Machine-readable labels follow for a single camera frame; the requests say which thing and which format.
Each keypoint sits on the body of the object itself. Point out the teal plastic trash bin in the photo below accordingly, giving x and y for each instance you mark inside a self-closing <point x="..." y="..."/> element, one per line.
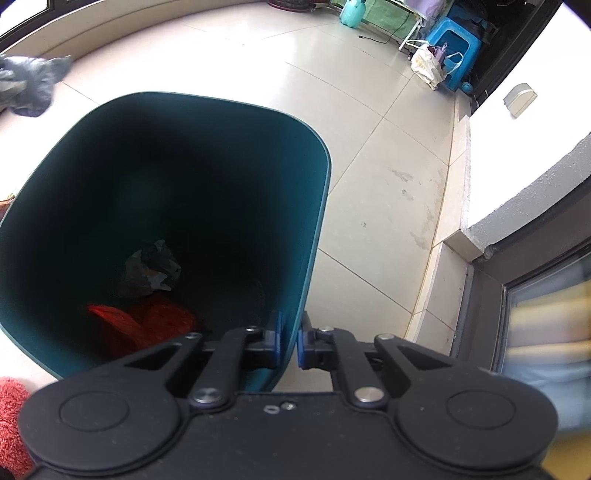
<point x="184" y="184"/>

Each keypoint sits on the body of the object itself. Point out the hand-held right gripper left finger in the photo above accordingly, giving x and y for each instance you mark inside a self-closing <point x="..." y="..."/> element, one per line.
<point x="277" y="341"/>

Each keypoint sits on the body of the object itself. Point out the grey wall socket cover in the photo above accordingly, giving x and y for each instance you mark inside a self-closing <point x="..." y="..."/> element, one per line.
<point x="519" y="101"/>

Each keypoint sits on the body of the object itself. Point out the dark sliding glass door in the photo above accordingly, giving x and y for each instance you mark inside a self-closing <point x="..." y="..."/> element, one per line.
<point x="485" y="300"/>

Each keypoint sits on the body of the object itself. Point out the pink fuzzy cloth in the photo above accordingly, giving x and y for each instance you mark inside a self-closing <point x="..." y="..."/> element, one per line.
<point x="11" y="424"/>

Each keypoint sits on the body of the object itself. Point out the orange foam fruit net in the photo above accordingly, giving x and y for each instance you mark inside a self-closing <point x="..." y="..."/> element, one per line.
<point x="171" y="318"/>

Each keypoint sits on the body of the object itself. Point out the pale purple plastic bag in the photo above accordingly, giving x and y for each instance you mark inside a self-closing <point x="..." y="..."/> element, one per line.
<point x="445" y="57"/>

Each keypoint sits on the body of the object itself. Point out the grey plastic bag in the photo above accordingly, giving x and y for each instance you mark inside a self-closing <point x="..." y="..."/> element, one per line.
<point x="32" y="87"/>

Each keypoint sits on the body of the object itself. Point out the white and blue packet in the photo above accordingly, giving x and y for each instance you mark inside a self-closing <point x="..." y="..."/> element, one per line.
<point x="152" y="267"/>

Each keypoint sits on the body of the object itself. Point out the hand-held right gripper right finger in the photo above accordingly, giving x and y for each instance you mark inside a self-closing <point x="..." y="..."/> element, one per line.
<point x="302" y="344"/>

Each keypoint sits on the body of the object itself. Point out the red plastic bag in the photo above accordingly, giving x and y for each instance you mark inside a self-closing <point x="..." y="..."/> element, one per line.
<point x="115" y="327"/>

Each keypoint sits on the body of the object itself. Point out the green cloth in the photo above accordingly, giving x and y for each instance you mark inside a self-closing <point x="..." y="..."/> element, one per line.
<point x="388" y="16"/>

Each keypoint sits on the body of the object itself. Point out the teal spray bottle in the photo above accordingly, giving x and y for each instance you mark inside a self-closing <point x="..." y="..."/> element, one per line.
<point x="353" y="11"/>

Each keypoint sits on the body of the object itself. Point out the purple hanging cloth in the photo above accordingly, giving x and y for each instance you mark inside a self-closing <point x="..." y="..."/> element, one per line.
<point x="434" y="7"/>

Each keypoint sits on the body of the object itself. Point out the blue plastic stool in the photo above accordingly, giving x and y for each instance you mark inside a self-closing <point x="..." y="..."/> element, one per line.
<point x="455" y="34"/>

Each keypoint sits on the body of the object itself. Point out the dark window frame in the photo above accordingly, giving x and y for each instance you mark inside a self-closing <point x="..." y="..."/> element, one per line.
<point x="69" y="3"/>

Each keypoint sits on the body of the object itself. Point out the white metal rack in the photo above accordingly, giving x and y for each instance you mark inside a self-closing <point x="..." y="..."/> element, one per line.
<point x="411" y="33"/>

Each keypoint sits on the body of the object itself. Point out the white shopping bag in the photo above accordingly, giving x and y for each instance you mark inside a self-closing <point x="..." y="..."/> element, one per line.
<point x="427" y="67"/>

